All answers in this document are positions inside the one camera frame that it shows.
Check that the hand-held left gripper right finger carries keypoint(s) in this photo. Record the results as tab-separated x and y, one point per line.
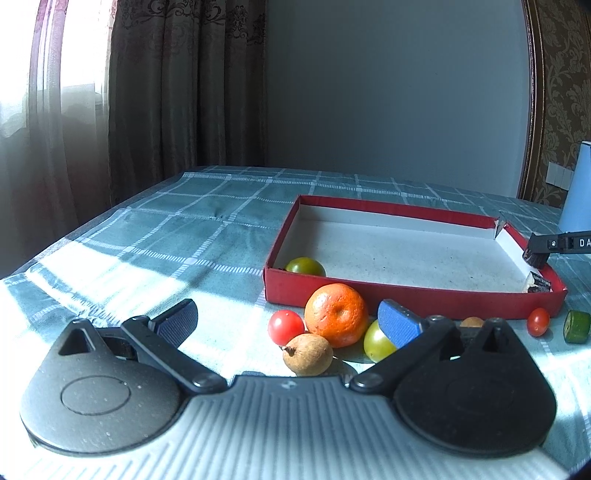
400	324

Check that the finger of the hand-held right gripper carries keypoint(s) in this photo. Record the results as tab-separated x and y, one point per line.
537	259

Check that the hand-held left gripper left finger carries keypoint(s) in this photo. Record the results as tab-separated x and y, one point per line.
178	319

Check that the yellow-green round fruit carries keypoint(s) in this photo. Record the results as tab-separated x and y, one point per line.
375	344

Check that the red cardboard box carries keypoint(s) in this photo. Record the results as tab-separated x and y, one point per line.
392	249

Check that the dark crumpled wrapper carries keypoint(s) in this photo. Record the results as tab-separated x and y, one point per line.
539	283

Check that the red cherry tomato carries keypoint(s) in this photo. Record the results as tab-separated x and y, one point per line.
286	326
538	321

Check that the orange mandarin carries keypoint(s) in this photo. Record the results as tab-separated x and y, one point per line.
336	314

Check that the brown longan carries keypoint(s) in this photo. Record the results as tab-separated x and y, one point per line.
308	355
471	322

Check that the pale blue container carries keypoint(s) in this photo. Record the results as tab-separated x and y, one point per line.
576	194

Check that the green cucumber piece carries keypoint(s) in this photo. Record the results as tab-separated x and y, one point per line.
578	326

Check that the teal checked blanket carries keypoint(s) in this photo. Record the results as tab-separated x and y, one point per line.
184	221

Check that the green tomato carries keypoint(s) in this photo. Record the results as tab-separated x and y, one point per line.
304	266

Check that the sheer white curtain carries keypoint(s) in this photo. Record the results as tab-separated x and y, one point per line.
51	138

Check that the brown patterned curtain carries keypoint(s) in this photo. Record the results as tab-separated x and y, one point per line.
184	92

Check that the white wall switch panel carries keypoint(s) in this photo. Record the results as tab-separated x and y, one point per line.
559	175

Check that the dark wooden frame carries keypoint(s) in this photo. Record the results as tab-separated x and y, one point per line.
533	92

